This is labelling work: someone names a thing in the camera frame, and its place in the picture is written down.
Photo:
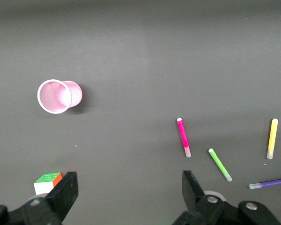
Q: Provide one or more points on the yellow marker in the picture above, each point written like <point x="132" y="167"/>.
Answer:
<point x="272" y="138"/>

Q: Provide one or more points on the pink mesh cup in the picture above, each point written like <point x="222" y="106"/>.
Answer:
<point x="52" y="98"/>

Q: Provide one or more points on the purple marker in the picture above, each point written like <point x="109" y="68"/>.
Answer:
<point x="271" y="183"/>

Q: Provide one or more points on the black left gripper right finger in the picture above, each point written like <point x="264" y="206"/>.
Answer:
<point x="192" y="194"/>

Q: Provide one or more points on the green marker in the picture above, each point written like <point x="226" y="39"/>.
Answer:
<point x="219" y="164"/>

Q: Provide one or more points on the pink marker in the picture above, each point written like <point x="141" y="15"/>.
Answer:
<point x="183" y="137"/>

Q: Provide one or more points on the rubik's cube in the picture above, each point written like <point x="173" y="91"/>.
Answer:
<point x="45" y="182"/>

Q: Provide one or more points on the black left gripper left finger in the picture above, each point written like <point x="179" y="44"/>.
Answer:
<point x="63" y="192"/>

